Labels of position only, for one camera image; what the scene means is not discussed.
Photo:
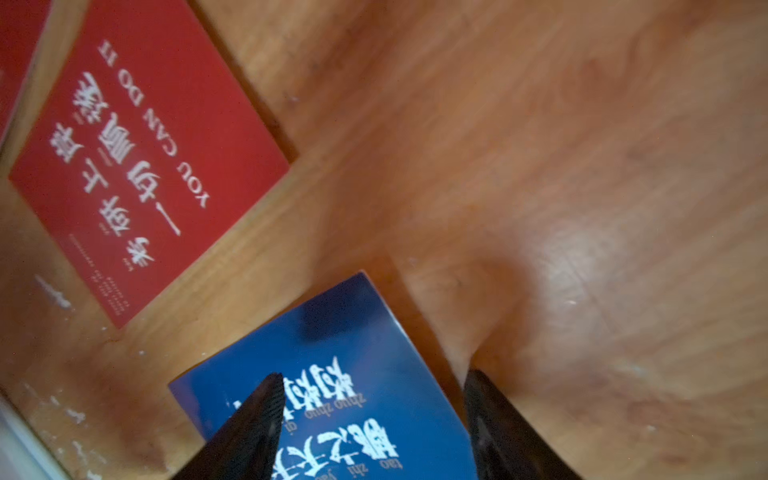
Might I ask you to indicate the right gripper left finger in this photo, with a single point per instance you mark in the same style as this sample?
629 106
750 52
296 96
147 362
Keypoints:
246 446

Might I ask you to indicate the white photo album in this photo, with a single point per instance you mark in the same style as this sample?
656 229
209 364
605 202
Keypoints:
23 455

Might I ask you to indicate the red card top row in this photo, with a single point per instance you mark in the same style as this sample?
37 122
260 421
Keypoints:
22 24

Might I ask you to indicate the blue card white text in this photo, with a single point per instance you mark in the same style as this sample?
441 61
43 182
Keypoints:
361 402

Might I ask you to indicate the red card row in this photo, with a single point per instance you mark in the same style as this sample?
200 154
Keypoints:
22 24
145 153

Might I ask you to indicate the red card middle row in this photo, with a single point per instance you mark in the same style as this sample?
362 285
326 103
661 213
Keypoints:
145 153

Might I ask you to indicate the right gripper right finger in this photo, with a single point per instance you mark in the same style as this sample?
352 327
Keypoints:
504 444

